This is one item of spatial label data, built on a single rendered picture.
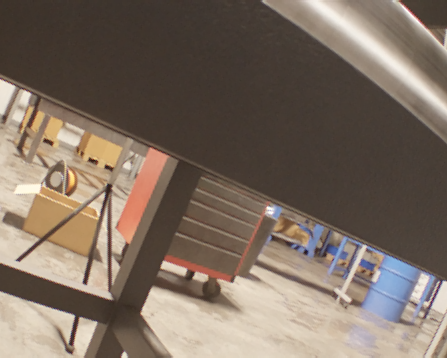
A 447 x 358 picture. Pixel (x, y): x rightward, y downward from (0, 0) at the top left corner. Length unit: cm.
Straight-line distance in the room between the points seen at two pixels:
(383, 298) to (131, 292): 507
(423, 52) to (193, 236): 271
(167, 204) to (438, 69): 98
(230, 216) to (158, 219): 179
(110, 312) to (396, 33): 113
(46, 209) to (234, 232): 117
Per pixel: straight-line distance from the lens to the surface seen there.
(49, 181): 403
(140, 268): 127
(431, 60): 33
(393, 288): 613
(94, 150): 976
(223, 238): 305
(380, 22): 29
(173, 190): 123
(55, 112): 561
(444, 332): 176
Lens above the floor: 74
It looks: level
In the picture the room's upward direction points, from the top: 24 degrees clockwise
